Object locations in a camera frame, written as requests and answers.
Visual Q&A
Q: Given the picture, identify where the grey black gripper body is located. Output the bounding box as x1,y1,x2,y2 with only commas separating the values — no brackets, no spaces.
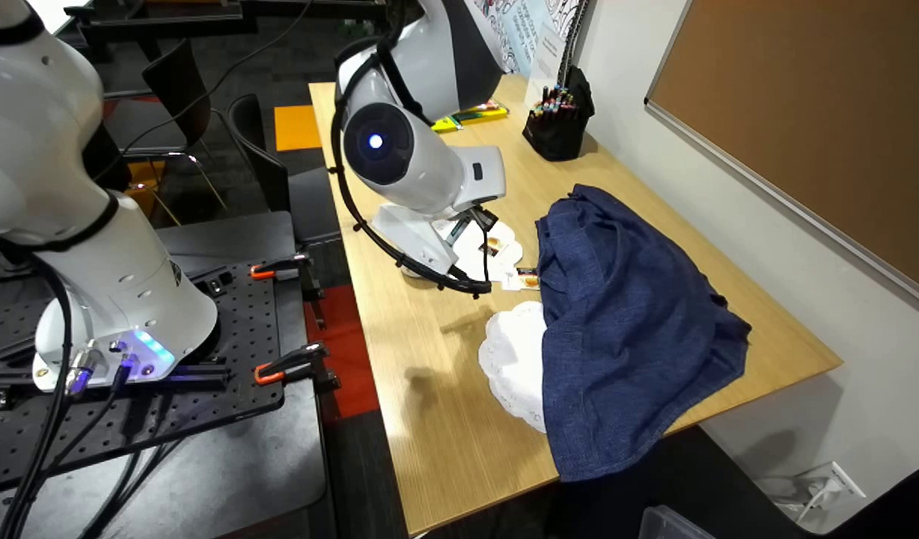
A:
375,199,464,285

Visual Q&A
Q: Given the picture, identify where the white lace paper doily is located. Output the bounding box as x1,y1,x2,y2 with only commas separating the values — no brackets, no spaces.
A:
446,211,526,294
477,297,555,438

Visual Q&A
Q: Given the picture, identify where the black fabric pen pouch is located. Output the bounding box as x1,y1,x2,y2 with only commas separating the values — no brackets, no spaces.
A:
522,62,600,164

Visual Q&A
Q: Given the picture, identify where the dark blue cloth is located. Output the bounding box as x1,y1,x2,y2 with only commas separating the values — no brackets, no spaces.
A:
532,183,754,485

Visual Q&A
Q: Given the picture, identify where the yellow box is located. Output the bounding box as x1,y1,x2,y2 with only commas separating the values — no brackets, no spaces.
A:
269,101,326,156

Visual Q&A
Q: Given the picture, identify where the black office chair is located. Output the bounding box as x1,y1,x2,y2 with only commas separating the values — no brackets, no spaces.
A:
224,90,317,214

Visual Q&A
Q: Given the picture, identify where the printed white poster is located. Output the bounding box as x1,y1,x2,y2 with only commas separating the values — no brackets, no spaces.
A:
467,0,588,83

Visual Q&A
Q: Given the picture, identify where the brown cork board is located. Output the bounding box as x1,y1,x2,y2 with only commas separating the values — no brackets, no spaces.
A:
640,0,919,324

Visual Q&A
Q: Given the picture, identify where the orange handled black clamp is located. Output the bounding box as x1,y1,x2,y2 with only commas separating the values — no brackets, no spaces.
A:
250,337,338,390
247,252,315,288

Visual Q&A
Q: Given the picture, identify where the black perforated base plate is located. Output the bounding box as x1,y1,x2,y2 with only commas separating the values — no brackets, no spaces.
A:
0,261,290,500

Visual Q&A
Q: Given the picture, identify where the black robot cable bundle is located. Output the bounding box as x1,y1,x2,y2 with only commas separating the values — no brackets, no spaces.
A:
0,261,77,539

